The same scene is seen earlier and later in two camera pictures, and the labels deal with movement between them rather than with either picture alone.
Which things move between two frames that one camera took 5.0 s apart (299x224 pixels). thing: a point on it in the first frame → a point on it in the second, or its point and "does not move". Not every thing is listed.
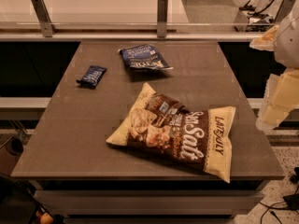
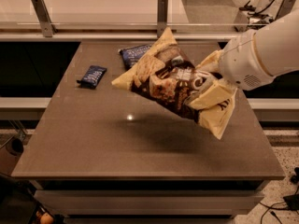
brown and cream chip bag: (163, 125) → (167, 76)
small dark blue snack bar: (92, 77) does not move
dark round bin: (15, 147) does not move
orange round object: (46, 218) does not move
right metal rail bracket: (285, 8) does not move
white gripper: (287, 44) → (241, 61)
